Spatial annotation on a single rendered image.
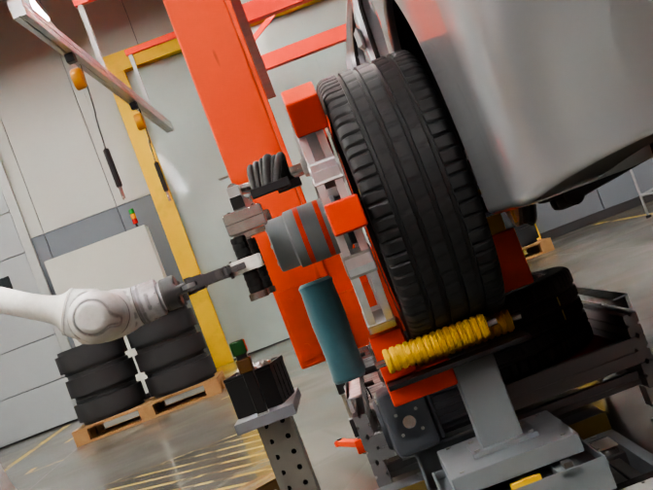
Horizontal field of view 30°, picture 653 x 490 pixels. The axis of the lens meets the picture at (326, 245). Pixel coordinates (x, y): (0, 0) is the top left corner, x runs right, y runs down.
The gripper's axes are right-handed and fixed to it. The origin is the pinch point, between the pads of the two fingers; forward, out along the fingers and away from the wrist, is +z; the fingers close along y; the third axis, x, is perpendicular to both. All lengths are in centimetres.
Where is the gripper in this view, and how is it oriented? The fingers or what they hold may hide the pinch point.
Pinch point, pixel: (247, 263)
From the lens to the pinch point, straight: 273.7
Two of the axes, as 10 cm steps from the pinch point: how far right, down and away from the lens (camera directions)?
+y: -0.1, -0.1, -10.0
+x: -3.5, -9.4, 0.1
